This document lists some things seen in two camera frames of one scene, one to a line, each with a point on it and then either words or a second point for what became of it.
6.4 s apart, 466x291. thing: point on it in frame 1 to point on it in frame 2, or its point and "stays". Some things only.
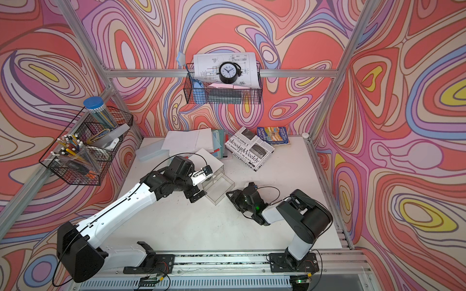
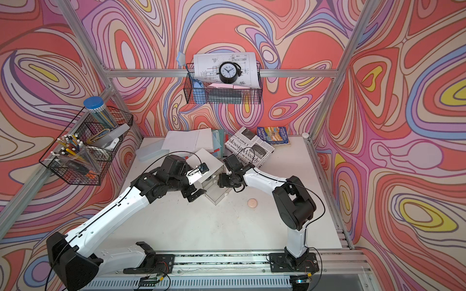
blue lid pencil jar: x=99 y=111 stays
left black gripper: x=192 y=193 stays
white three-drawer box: x=218 y=187 stays
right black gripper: x=234 y=198 to x=222 y=182
